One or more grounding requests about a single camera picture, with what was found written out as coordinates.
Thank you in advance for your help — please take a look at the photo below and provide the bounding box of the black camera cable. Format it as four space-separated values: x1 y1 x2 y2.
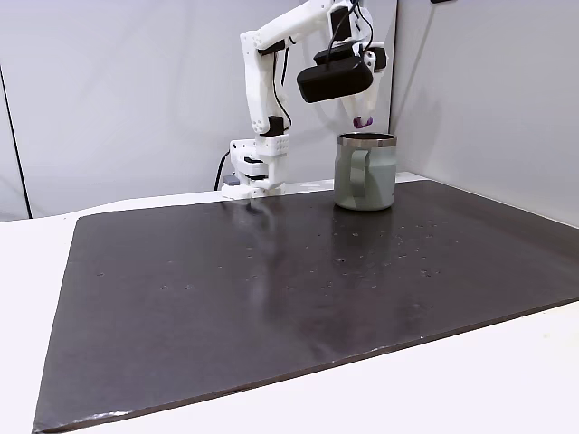
270 0 375 134

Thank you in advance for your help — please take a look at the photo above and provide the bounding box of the black oval camera box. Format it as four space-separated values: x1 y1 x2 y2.
296 48 376 106

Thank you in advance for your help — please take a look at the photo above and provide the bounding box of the black glossy table mat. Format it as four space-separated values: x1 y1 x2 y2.
32 179 579 434

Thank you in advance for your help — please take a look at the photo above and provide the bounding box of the grey-green steel mug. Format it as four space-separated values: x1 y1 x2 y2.
333 132 399 212

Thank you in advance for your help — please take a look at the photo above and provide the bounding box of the black power cable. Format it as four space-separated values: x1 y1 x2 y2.
214 150 233 192

